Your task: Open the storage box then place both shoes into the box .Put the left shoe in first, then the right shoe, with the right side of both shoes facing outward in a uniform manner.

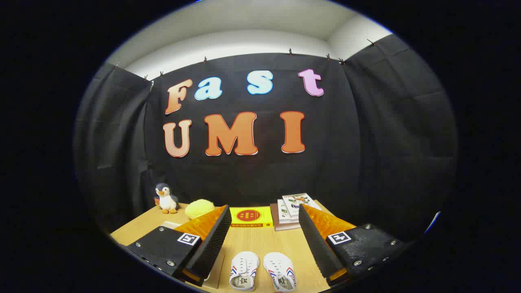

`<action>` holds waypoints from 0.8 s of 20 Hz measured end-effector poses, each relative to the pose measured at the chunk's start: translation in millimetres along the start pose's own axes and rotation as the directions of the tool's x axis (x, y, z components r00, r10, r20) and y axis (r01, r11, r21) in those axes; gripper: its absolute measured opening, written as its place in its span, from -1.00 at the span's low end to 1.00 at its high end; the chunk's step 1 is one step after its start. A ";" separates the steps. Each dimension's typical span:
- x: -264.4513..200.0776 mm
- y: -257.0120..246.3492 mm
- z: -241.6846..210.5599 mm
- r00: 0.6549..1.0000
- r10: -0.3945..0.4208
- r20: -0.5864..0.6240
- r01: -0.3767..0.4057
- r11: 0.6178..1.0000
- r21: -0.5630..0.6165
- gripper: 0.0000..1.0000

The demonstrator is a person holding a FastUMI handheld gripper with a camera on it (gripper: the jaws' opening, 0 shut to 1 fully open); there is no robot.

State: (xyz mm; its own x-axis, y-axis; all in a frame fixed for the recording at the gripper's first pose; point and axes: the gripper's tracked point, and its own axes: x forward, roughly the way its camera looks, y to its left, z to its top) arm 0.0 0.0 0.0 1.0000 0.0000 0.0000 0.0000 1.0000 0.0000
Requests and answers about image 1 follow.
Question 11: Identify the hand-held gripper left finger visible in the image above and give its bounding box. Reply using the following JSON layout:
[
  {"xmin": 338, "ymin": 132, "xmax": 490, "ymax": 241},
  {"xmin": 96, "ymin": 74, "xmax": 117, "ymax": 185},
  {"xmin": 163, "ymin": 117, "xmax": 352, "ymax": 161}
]
[{"xmin": 126, "ymin": 205, "xmax": 232, "ymax": 286}]

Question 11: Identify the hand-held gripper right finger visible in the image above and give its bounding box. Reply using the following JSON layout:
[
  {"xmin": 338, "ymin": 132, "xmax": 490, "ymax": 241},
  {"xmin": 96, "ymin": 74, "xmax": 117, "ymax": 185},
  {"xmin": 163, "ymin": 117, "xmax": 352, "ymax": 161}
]
[{"xmin": 298, "ymin": 203, "xmax": 407, "ymax": 287}]

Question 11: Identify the beige fabric storage box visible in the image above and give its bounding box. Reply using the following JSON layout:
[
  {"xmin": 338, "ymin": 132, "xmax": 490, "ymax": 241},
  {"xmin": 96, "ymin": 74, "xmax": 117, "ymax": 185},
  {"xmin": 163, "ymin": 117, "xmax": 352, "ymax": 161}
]
[{"xmin": 161, "ymin": 221, "xmax": 225, "ymax": 290}]

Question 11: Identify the white shoe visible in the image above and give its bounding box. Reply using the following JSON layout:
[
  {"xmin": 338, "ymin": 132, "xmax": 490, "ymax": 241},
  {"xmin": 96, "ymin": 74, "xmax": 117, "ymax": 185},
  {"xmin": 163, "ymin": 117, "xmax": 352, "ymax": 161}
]
[
  {"xmin": 230, "ymin": 251, "xmax": 260, "ymax": 292},
  {"xmin": 263, "ymin": 252, "xmax": 298, "ymax": 293}
]

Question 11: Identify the yellow fluffy plush toy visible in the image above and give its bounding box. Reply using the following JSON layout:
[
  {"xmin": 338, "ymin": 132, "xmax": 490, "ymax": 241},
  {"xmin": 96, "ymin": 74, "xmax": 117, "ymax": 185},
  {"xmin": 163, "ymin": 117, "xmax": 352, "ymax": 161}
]
[{"xmin": 185, "ymin": 199, "xmax": 215, "ymax": 220}]

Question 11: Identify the white illustrated-cover book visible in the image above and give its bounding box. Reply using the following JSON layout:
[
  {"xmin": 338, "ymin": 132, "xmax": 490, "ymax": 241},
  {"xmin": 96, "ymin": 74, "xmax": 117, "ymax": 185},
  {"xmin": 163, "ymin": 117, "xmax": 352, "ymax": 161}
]
[{"xmin": 282, "ymin": 193, "xmax": 322, "ymax": 218}]

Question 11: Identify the yellow book with red circle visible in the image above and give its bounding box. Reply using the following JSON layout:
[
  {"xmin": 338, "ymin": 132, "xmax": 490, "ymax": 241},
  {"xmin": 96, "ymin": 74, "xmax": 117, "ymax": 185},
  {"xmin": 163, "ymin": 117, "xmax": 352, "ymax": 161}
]
[{"xmin": 229, "ymin": 206, "xmax": 274, "ymax": 227}]

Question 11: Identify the penguin plush toy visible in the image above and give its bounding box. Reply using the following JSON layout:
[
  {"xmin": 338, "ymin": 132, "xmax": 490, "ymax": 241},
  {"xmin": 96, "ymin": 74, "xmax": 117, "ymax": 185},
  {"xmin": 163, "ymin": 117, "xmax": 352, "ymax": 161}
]
[{"xmin": 154, "ymin": 183, "xmax": 180, "ymax": 214}]

